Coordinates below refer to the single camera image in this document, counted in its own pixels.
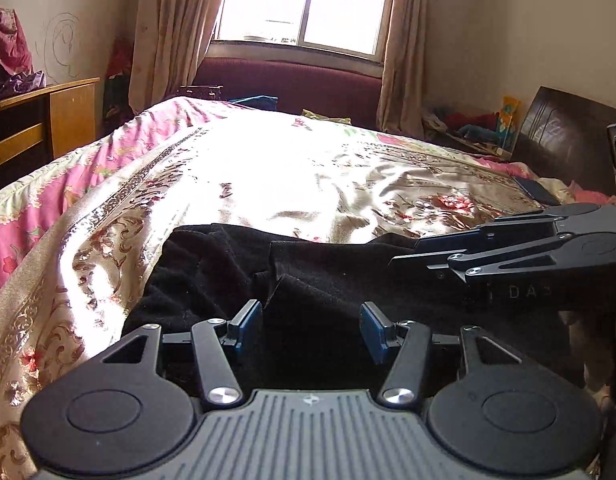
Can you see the pile of clothes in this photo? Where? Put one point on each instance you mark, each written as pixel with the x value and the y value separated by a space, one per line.
pixel 463 127

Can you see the dark patterned box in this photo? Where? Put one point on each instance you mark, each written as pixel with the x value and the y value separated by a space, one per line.
pixel 200 94

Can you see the yellow carton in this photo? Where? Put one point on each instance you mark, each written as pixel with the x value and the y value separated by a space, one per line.
pixel 508 122

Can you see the window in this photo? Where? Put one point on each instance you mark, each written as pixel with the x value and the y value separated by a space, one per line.
pixel 308 5

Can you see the purple cloth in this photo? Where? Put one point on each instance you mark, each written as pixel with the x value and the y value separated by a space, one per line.
pixel 18 85

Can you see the bed with floral golden cover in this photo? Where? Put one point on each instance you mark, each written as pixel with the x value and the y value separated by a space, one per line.
pixel 213 195

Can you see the maroon sofa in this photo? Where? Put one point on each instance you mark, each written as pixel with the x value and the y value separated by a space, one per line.
pixel 298 82

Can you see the red cloth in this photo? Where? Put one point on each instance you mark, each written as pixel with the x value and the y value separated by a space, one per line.
pixel 10 42

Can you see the red bag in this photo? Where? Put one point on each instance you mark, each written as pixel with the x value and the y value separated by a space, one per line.
pixel 119 80

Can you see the yellow-green cloth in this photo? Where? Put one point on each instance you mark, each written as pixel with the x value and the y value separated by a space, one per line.
pixel 325 116

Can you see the blue cloth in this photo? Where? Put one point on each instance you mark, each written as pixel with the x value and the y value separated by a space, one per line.
pixel 253 101

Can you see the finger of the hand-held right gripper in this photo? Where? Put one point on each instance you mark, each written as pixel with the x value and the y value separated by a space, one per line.
pixel 453 242
pixel 438 262

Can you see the black pants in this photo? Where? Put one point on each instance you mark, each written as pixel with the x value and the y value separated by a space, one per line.
pixel 313 290

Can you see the dark wooden headboard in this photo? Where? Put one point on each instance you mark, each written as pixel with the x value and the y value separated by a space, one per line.
pixel 563 140

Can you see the wooden desk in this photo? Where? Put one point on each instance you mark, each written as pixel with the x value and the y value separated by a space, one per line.
pixel 63 115

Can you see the pink floral quilt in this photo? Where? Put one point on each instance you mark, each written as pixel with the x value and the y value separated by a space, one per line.
pixel 68 180

